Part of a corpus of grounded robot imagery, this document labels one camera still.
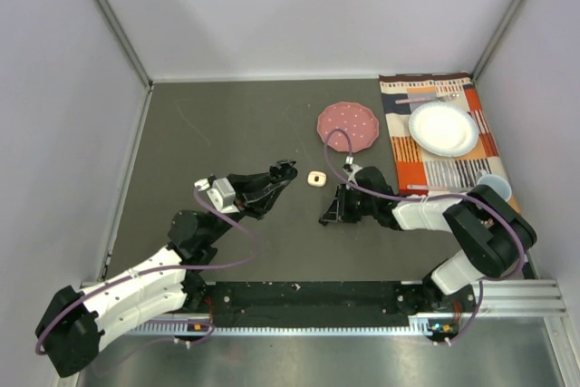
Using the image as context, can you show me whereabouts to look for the patterned orange cloth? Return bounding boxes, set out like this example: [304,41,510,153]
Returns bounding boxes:
[379,73,508,195]

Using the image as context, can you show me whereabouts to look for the aluminium frame profile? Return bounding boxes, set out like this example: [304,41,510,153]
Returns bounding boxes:
[66,279,579,386]

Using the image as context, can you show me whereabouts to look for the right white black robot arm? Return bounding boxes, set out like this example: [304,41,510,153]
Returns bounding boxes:
[319,164,537,314]

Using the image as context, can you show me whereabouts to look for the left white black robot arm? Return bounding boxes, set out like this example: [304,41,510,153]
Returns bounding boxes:
[34,160,298,378]

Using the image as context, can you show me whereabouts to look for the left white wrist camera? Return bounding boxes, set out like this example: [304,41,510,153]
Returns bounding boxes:
[194,177,239,214]

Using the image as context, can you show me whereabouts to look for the black earbud charging case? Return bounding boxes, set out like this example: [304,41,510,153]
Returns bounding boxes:
[268,160,298,183]

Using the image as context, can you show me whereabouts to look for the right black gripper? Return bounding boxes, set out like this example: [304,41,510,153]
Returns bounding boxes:
[323,184,377,224]

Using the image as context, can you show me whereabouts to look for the grey slotted cable duct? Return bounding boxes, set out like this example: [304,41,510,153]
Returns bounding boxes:
[127,313,453,339]

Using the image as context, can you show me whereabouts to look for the cream earbud charging case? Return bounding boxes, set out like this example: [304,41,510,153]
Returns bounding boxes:
[307,170,327,188]

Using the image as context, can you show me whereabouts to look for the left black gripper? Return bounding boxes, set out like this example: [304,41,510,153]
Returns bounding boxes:
[204,169,289,245]

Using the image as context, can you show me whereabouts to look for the pink handled utensil upper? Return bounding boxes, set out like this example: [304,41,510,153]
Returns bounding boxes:
[395,96,438,105]

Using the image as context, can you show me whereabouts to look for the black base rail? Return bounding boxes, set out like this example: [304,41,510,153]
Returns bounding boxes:
[206,281,430,328]

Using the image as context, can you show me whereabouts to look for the pink dotted plate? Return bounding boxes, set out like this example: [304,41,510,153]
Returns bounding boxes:
[316,102,380,153]

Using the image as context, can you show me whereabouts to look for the white paper plate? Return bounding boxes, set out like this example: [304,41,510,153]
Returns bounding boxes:
[408,102,479,158]

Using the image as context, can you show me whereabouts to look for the light blue cup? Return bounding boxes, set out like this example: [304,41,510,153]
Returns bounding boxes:
[477,171,513,201]

